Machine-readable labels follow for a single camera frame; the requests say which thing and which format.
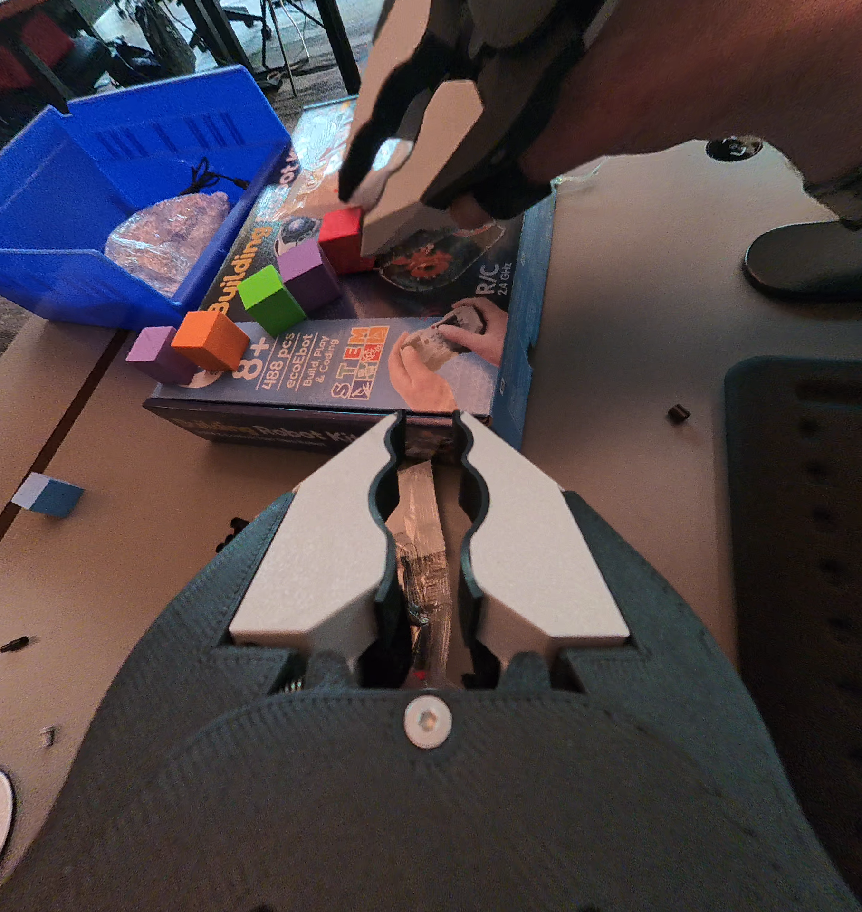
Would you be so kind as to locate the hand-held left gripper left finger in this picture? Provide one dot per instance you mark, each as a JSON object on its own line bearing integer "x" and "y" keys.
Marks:
{"x": 310, "y": 570}

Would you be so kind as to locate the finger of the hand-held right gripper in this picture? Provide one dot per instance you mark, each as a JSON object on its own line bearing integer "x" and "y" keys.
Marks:
{"x": 431, "y": 157}
{"x": 374, "y": 86}

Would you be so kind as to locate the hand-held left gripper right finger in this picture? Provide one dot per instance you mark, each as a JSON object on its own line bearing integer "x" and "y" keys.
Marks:
{"x": 552, "y": 570}

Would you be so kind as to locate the silver plastic parts bag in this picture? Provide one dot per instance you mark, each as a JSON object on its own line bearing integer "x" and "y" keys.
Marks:
{"x": 424, "y": 556}

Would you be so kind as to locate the red foam cube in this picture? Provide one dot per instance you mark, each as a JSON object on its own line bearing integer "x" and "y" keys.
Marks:
{"x": 343, "y": 242}

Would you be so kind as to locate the purple foam cube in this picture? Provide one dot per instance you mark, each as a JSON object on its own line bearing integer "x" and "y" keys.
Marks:
{"x": 311, "y": 278}
{"x": 158, "y": 356}

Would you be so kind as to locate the green foam cube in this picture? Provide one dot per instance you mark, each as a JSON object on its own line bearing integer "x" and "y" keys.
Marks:
{"x": 272, "y": 302}

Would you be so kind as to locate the orange foam cube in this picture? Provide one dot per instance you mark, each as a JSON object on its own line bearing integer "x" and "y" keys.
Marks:
{"x": 210, "y": 342}

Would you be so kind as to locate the light blue foam cube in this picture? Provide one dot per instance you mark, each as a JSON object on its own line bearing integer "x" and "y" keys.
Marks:
{"x": 49, "y": 496}

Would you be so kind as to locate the round desk grommet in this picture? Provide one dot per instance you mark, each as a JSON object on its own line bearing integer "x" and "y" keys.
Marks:
{"x": 733, "y": 147}

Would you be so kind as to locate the grey desk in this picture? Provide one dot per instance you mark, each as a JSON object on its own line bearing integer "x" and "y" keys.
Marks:
{"x": 617, "y": 328}

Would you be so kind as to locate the person's right hand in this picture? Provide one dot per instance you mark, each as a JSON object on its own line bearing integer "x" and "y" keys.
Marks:
{"x": 631, "y": 86}

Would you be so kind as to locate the black double connector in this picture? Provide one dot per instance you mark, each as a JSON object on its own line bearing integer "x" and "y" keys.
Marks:
{"x": 232, "y": 536}

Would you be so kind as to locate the black small connector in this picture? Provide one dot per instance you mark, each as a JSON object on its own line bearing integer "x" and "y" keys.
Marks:
{"x": 678, "y": 413}

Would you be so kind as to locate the blue robot kit box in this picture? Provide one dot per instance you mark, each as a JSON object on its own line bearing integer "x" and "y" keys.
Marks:
{"x": 403, "y": 356}

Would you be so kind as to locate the bubble wrap bag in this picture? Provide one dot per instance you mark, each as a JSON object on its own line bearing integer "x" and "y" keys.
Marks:
{"x": 167, "y": 242}

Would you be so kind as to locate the black studded baseplate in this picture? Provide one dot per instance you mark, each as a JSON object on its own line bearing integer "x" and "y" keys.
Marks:
{"x": 816, "y": 570}

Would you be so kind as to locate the black small bushing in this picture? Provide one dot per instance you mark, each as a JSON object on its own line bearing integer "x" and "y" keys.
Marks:
{"x": 15, "y": 644}

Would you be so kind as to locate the blue plastic bin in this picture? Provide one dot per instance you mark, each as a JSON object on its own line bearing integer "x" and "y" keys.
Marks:
{"x": 61, "y": 185}

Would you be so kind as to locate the black oval pad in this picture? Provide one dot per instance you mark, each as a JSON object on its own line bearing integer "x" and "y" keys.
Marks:
{"x": 816, "y": 260}

